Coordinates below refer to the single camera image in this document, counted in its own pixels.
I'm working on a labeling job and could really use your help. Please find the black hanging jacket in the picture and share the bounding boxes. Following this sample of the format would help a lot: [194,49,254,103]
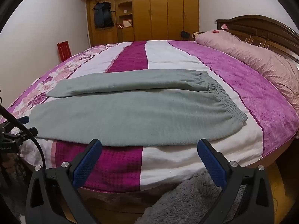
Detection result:
[92,1,115,30]

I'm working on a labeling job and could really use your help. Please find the grey pants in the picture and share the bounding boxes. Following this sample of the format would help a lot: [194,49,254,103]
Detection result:
[31,69,248,146]

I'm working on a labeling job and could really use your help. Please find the pink pillow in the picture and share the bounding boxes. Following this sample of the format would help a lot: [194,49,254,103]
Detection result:
[195,29,299,113]

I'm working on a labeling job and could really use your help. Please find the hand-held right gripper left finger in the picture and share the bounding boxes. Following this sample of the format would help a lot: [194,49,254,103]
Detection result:
[25,139,102,224]

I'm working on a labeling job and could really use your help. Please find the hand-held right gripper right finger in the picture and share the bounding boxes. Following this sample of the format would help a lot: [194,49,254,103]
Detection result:
[197,139,275,224]

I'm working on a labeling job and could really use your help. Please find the red folding stool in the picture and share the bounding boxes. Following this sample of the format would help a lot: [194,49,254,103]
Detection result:
[57,41,72,62]

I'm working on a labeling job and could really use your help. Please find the wooden bed frame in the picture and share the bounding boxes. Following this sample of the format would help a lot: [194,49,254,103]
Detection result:
[76,135,299,224]

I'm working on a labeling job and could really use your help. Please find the grey fluffy cloth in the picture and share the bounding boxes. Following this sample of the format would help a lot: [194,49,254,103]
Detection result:
[135,170,248,224]

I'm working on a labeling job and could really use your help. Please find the black cable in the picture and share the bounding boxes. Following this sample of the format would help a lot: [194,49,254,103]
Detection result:
[0,105,46,168]

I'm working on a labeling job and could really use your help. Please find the purple white floral bedspread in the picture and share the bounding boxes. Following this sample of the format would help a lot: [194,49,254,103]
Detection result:
[5,40,299,193]

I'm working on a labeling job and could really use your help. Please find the person's left hand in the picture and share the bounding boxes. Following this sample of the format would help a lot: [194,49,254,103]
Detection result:
[1,154,15,175]

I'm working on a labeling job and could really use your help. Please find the wooden wardrobe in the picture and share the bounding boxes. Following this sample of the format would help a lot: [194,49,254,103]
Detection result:
[77,0,200,47]

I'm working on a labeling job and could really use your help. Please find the dark wooden headboard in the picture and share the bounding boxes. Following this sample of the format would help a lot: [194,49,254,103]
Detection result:
[215,15,299,64]

